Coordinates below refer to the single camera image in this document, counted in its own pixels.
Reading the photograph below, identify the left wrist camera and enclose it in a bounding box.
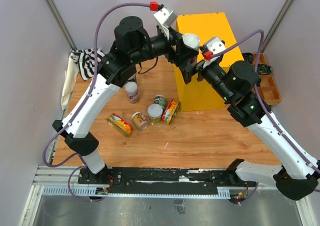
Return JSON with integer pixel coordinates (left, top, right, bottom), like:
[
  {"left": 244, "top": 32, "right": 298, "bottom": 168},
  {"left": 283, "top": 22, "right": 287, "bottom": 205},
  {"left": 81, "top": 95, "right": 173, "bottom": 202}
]
[{"left": 153, "top": 5, "right": 179, "bottom": 39}]

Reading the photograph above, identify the tall white lid can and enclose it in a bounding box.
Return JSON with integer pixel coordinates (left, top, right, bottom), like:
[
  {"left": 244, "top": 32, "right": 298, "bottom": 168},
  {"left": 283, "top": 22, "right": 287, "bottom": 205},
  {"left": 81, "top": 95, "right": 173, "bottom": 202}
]
[
  {"left": 182, "top": 33, "right": 200, "bottom": 66},
  {"left": 124, "top": 82, "right": 140, "bottom": 104}
]

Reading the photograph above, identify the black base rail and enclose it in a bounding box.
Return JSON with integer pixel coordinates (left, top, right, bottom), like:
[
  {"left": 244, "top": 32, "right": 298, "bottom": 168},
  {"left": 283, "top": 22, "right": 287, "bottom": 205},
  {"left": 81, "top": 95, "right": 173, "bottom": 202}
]
[{"left": 78, "top": 167, "right": 256, "bottom": 196}]

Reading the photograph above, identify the purple cable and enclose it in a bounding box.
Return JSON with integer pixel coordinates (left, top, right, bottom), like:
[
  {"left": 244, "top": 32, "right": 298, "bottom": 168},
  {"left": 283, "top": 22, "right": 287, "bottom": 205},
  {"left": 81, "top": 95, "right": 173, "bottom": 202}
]
[
  {"left": 202, "top": 29, "right": 320, "bottom": 174},
  {"left": 41, "top": 1, "right": 161, "bottom": 168}
]

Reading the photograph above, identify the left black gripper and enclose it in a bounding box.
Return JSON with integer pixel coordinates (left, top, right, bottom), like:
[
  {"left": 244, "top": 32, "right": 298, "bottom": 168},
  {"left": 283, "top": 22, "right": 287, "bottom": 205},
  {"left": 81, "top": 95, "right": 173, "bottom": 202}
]
[{"left": 130, "top": 24, "right": 200, "bottom": 67}]

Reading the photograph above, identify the wooden compartment tray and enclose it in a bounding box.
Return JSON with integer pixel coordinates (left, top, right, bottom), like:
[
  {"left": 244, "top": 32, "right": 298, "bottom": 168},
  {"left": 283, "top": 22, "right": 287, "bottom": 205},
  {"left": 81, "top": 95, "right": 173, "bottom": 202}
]
[{"left": 257, "top": 54, "right": 282, "bottom": 106}]

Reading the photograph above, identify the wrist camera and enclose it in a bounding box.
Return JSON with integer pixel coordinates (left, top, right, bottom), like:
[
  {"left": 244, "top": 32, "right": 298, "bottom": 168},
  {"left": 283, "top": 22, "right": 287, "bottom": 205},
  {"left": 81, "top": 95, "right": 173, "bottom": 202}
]
[
  {"left": 202, "top": 37, "right": 226, "bottom": 68},
  {"left": 153, "top": 5, "right": 179, "bottom": 39}
]

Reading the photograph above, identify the white lid yellow can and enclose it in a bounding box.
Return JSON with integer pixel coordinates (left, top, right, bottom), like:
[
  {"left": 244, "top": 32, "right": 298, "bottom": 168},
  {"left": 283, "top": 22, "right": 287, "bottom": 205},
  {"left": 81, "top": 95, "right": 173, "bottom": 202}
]
[{"left": 147, "top": 104, "right": 163, "bottom": 124}]

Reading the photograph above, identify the black item top tray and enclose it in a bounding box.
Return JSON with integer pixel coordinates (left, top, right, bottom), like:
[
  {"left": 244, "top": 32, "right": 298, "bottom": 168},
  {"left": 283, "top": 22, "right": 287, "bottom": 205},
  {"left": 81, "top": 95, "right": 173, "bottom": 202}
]
[{"left": 242, "top": 53, "right": 255, "bottom": 64}]

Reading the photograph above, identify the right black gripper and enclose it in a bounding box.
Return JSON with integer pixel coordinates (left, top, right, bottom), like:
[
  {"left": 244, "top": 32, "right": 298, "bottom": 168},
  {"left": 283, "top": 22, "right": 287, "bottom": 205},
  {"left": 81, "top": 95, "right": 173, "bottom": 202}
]
[{"left": 179, "top": 58, "right": 234, "bottom": 103}]

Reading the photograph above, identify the green fruit can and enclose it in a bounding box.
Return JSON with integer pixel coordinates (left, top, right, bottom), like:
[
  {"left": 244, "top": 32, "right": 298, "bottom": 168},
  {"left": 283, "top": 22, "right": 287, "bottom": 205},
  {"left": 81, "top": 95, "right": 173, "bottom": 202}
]
[{"left": 153, "top": 94, "right": 166, "bottom": 109}]

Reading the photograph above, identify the red yellow fish tin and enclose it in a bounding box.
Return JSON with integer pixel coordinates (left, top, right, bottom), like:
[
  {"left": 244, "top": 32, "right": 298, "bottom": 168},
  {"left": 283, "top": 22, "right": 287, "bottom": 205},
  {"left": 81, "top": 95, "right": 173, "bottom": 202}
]
[{"left": 106, "top": 113, "right": 133, "bottom": 136}]

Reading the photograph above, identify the cream cloth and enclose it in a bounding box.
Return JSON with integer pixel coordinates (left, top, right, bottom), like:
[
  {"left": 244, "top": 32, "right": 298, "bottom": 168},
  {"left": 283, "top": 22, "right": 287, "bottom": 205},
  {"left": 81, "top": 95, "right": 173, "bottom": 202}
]
[{"left": 60, "top": 56, "right": 79, "bottom": 110}]

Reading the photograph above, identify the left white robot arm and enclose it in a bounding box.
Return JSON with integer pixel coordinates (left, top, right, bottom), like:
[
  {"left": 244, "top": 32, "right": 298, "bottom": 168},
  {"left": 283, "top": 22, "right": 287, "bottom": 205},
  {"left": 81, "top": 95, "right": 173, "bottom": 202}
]
[{"left": 52, "top": 16, "right": 199, "bottom": 184}]

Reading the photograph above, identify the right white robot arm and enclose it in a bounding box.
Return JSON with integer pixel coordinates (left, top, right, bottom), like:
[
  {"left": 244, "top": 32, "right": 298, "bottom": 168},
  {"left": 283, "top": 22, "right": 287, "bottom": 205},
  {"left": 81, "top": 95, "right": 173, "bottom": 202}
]
[{"left": 195, "top": 57, "right": 320, "bottom": 200}]

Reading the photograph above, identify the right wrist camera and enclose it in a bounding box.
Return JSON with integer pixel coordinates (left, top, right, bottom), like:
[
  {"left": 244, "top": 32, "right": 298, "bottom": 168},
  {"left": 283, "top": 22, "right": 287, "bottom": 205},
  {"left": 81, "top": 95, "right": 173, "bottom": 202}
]
[{"left": 202, "top": 37, "right": 226, "bottom": 68}]

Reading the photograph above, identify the dark green item tray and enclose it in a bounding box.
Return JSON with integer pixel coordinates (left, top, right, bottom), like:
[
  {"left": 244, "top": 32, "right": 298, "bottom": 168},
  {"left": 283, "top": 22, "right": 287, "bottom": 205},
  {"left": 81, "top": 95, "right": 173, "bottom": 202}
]
[{"left": 257, "top": 63, "right": 272, "bottom": 75}]

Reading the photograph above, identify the striped black white cloth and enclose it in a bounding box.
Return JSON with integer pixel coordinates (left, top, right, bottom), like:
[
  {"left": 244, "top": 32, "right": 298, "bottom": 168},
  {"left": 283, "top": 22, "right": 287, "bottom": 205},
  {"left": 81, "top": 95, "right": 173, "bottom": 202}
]
[{"left": 68, "top": 49, "right": 95, "bottom": 81}]

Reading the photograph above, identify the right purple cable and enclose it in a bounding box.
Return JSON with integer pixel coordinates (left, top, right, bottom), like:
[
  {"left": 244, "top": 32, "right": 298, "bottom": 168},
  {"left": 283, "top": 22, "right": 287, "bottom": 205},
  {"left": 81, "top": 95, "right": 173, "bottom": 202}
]
[{"left": 202, "top": 29, "right": 320, "bottom": 174}]

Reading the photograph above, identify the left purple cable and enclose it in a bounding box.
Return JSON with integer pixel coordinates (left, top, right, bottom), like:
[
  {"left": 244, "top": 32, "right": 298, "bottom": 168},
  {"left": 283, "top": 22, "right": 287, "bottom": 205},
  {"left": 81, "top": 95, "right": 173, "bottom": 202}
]
[{"left": 41, "top": 1, "right": 161, "bottom": 168}]

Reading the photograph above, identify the orange fruit can lying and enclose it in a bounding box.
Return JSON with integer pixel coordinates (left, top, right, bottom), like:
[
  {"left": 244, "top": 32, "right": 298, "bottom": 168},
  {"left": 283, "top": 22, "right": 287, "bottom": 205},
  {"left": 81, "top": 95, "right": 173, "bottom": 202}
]
[{"left": 131, "top": 112, "right": 149, "bottom": 131}]

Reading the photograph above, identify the yellow cabinet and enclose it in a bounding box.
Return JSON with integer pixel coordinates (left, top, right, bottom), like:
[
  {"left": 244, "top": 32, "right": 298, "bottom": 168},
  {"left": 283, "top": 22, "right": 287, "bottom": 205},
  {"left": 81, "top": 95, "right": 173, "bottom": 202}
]
[{"left": 173, "top": 13, "right": 237, "bottom": 112}]

